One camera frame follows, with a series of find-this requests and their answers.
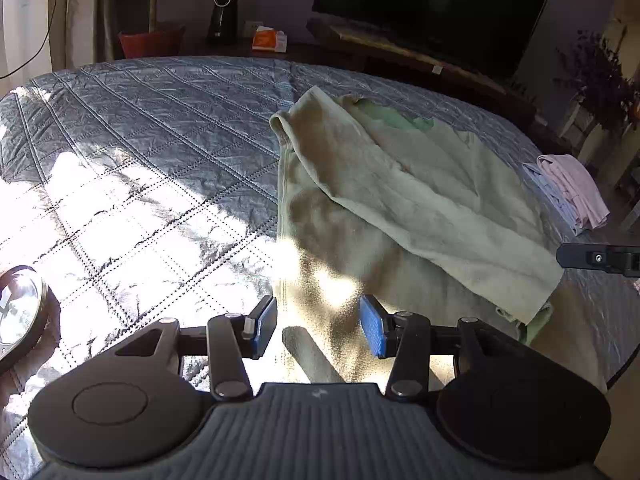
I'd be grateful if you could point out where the potted tree in red pot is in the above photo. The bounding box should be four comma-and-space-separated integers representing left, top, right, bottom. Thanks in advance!
118, 0, 187, 61

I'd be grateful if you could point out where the silver quilted blanket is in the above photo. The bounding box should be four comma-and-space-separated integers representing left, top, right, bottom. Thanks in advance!
0, 55, 640, 480

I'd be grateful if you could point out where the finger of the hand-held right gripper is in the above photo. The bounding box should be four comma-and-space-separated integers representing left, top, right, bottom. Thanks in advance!
556, 242, 640, 277

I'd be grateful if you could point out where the beige curtain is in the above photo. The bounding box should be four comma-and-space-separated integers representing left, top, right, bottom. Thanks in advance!
65, 0, 151, 68

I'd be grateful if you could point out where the beige long-sleeve sweater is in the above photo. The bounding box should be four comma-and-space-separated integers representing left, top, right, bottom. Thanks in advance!
269, 85, 608, 396

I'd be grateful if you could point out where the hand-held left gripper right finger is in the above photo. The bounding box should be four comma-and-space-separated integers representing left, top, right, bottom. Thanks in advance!
359, 294, 523, 401

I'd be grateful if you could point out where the folded pink garment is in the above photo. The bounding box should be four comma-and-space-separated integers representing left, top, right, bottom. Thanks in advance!
536, 154, 611, 231

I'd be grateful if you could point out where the wooden tv riser shelf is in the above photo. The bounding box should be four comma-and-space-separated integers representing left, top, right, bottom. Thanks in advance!
306, 17, 538, 116

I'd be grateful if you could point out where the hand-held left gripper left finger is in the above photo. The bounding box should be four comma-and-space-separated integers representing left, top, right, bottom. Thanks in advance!
115, 295, 278, 401

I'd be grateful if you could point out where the folded lavender garment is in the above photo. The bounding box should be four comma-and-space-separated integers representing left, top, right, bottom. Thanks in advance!
522, 162, 586, 237

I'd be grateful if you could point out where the black tabletop appliance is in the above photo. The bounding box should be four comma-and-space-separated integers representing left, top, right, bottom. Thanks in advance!
207, 0, 240, 46

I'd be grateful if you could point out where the purple flower plant in vase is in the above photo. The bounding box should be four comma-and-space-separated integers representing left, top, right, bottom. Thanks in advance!
555, 30, 640, 148

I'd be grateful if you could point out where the black flat television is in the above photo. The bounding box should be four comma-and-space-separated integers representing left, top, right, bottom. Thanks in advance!
311, 0, 553, 81

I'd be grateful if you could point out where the dark wooden tv cabinet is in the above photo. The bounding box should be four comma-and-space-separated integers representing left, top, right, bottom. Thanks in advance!
190, 40, 576, 156

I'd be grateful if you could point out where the clear glass cup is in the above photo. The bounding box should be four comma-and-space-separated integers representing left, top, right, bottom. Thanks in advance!
0, 265, 49, 373

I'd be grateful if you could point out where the orange tissue pack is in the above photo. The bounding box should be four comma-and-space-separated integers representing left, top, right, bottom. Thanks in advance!
251, 29, 288, 53

